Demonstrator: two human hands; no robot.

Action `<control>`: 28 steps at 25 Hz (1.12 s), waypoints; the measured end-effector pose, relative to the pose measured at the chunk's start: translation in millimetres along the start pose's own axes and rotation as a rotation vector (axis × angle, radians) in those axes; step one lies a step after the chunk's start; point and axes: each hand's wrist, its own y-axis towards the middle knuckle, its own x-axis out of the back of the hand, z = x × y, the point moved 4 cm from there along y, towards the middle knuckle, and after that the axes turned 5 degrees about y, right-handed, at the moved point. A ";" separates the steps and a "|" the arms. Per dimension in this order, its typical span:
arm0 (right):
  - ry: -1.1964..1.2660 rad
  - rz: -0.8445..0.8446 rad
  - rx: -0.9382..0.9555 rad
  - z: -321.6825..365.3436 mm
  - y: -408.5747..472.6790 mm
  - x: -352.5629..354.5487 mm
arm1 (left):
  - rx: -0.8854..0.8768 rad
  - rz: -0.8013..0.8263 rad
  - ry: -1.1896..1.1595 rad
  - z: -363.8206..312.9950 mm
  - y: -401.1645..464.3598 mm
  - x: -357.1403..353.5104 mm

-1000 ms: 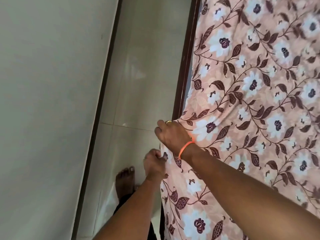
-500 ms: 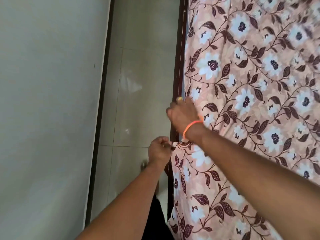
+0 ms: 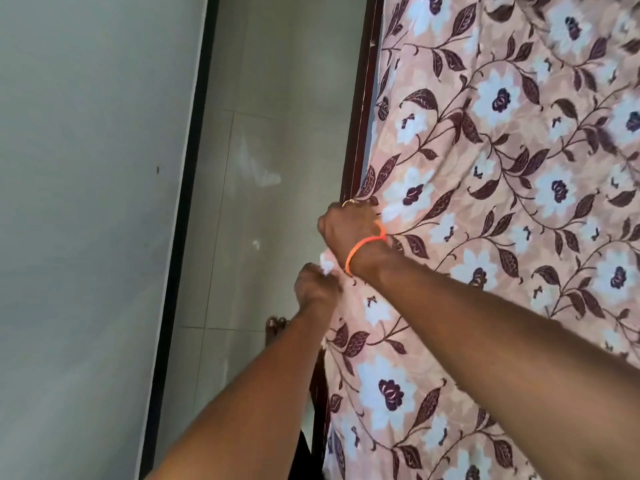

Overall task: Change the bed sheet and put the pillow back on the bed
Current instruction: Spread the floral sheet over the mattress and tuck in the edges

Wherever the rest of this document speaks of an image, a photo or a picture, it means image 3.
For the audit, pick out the person's left forearm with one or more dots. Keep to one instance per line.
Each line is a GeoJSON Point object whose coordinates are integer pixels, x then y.
{"type": "Point", "coordinates": [240, 409]}

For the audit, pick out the peach floral sheet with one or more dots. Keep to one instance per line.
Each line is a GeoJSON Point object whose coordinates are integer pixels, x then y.
{"type": "Point", "coordinates": [500, 144]}

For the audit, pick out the orange wrist band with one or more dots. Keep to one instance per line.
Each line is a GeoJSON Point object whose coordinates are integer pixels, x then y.
{"type": "Point", "coordinates": [362, 243]}

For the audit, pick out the black bed frame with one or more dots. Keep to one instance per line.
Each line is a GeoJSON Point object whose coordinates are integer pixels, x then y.
{"type": "Point", "coordinates": [366, 94]}

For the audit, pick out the person's left hand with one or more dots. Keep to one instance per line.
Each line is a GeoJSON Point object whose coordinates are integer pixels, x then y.
{"type": "Point", "coordinates": [315, 289]}

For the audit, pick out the person's right forearm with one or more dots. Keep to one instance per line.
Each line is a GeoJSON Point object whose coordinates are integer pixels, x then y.
{"type": "Point", "coordinates": [500, 354]}

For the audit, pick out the person's right hand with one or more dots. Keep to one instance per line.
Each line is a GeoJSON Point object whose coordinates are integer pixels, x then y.
{"type": "Point", "coordinates": [350, 227]}

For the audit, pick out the person's dark trousers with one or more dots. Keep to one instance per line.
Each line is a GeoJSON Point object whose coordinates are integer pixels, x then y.
{"type": "Point", "coordinates": [302, 459]}

